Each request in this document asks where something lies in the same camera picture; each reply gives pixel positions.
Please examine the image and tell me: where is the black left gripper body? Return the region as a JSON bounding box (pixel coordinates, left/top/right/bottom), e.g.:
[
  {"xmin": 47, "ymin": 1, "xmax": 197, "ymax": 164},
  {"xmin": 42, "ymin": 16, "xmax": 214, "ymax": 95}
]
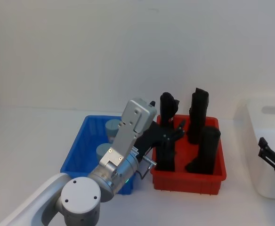
[{"xmin": 133, "ymin": 121, "xmax": 175, "ymax": 163}]

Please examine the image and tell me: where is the black handle part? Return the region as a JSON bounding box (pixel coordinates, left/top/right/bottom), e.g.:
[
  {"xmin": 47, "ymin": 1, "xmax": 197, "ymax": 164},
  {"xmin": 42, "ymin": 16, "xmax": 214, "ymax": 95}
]
[
  {"xmin": 186, "ymin": 87, "xmax": 210, "ymax": 145},
  {"xmin": 160, "ymin": 92, "xmax": 181, "ymax": 128},
  {"xmin": 155, "ymin": 138, "xmax": 176, "ymax": 171},
  {"xmin": 185, "ymin": 126, "xmax": 221, "ymax": 175}
]

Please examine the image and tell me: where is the white plastic bin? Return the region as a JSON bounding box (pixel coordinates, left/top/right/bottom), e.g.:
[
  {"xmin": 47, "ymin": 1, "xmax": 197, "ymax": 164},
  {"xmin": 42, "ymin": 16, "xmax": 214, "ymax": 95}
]
[{"xmin": 233, "ymin": 93, "xmax": 275, "ymax": 201}]

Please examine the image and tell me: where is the grey cylinder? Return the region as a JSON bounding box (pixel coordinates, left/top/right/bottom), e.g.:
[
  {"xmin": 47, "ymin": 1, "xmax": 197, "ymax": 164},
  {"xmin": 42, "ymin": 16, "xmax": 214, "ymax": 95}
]
[
  {"xmin": 95, "ymin": 143, "xmax": 115, "ymax": 163},
  {"xmin": 105, "ymin": 119, "xmax": 122, "ymax": 143}
]

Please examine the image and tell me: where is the red plastic bin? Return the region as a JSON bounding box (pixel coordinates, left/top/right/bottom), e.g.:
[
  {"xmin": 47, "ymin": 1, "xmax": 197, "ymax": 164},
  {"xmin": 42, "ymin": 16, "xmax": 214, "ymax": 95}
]
[{"xmin": 149, "ymin": 114, "xmax": 227, "ymax": 195}]

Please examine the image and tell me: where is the blue plastic bin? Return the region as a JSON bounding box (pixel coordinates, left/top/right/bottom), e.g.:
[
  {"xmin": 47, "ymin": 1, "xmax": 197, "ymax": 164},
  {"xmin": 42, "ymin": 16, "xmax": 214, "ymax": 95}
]
[{"xmin": 60, "ymin": 115, "xmax": 135, "ymax": 196}]

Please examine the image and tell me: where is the thin dark cable with silver plug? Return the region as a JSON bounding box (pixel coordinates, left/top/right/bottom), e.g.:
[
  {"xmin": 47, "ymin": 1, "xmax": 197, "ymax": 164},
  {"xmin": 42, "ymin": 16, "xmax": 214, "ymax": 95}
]
[{"xmin": 136, "ymin": 156, "xmax": 157, "ymax": 181}]

